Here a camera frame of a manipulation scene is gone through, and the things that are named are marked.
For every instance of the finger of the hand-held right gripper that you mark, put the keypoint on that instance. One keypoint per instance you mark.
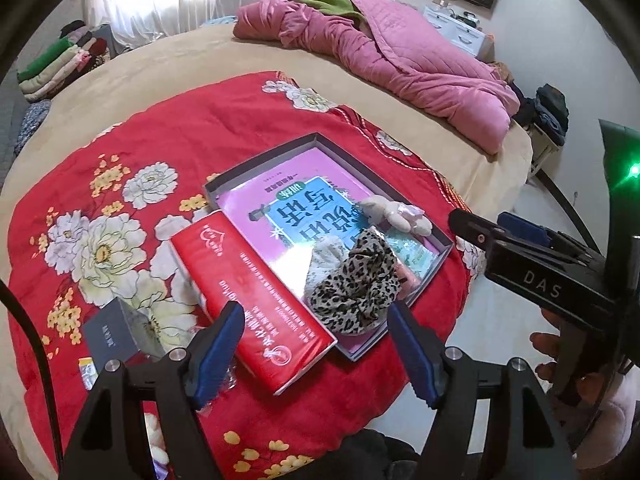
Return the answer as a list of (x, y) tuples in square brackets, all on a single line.
[(522, 227), (472, 230)]

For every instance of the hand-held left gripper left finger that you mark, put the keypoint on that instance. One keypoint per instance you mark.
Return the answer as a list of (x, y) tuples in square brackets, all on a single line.
[(220, 350)]

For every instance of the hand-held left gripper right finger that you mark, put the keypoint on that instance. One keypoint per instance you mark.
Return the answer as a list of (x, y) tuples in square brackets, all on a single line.
[(410, 355)]

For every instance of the plush toy with pink bow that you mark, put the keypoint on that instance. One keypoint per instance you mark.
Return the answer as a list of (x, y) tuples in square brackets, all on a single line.
[(390, 212)]

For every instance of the leopard print scrunchie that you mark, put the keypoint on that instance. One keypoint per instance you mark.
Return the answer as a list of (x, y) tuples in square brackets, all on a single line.
[(360, 280)]

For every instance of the white lace cloth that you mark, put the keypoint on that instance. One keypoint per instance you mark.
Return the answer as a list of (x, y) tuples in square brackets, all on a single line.
[(325, 260)]

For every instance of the grey cardboard box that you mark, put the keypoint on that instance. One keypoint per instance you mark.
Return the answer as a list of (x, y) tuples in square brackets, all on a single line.
[(280, 152)]

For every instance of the person's right forearm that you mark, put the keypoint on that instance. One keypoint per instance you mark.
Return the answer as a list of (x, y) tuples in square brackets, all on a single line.
[(607, 420)]

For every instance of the person's right hand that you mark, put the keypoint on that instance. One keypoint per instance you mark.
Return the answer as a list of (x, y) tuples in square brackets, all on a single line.
[(545, 342)]

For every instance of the white stool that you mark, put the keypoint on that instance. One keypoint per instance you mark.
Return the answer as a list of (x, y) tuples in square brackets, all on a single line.
[(542, 152)]

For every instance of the person's dark clothing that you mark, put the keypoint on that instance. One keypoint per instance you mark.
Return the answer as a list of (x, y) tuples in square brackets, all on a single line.
[(385, 452)]

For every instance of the dark blue small box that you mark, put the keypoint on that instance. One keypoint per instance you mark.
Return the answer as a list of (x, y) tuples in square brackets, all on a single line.
[(110, 335)]

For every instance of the pile of dark clothes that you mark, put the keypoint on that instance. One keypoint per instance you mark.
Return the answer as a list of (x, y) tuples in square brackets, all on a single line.
[(547, 110)]

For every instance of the yellow packet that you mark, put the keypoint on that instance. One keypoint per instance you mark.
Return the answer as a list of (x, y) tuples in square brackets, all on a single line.
[(87, 372)]

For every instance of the pink book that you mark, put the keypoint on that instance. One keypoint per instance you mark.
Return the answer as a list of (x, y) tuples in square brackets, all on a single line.
[(280, 195)]

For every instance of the pink quilt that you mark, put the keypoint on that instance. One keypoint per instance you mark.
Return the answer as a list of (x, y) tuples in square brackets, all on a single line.
[(400, 55)]

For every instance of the white drawer cabinet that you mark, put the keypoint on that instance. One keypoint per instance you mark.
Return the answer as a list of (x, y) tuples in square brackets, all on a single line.
[(455, 27)]

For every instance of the red floral blanket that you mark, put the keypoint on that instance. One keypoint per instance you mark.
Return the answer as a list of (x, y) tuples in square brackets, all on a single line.
[(200, 120)]

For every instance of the beige bed cover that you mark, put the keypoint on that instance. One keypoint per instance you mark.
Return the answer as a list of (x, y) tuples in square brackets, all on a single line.
[(150, 75)]

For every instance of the blue patterned cloth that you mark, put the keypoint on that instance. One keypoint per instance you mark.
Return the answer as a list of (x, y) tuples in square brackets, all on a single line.
[(32, 125)]

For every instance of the light blue cloth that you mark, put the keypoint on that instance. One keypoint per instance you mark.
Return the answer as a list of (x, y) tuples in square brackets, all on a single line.
[(220, 21)]

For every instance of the stack of folded clothes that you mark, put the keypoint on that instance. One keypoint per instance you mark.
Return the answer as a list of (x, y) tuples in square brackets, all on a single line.
[(55, 65)]

